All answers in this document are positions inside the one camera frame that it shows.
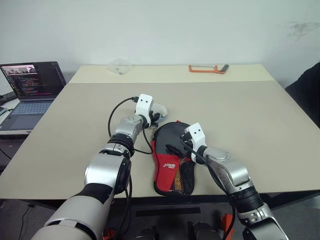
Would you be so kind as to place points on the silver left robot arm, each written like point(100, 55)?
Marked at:
point(102, 170)

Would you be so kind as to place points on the dark rounded shape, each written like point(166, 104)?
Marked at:
point(205, 231)
point(147, 234)

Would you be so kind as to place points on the grey open laptop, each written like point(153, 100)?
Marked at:
point(35, 80)

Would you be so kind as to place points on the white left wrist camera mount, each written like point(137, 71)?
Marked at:
point(144, 105)

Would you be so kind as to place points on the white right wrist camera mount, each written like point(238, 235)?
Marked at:
point(197, 135)

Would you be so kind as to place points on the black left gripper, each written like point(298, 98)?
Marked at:
point(153, 123)

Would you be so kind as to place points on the black red paddle case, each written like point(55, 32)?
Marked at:
point(165, 170)

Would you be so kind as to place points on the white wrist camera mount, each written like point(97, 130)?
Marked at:
point(197, 135)
point(144, 105)

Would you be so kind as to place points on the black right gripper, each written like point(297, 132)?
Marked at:
point(188, 147)

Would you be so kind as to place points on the black handheld controller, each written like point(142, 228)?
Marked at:
point(7, 97)

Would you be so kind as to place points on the black chair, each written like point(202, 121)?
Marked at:
point(307, 87)

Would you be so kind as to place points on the clear plastic container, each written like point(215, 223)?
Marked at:
point(120, 67)

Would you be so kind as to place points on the red black tool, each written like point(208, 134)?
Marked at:
point(108, 235)
point(227, 222)

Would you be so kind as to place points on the orange hacksaw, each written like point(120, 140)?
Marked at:
point(200, 71)

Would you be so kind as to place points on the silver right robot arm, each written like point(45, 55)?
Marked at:
point(232, 172)

